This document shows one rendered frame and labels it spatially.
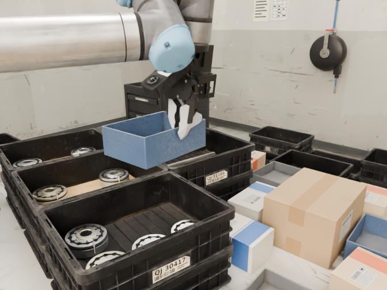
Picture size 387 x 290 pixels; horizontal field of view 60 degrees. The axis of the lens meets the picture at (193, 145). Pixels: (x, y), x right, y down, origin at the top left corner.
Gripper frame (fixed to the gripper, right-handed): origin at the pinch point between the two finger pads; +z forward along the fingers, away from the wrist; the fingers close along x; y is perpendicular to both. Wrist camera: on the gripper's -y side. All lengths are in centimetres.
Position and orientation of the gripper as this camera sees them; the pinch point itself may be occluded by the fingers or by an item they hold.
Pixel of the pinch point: (177, 134)
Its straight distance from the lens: 76.2
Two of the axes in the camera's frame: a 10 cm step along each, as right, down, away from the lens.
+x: -7.3, -3.4, 6.0
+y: 6.8, -2.4, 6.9
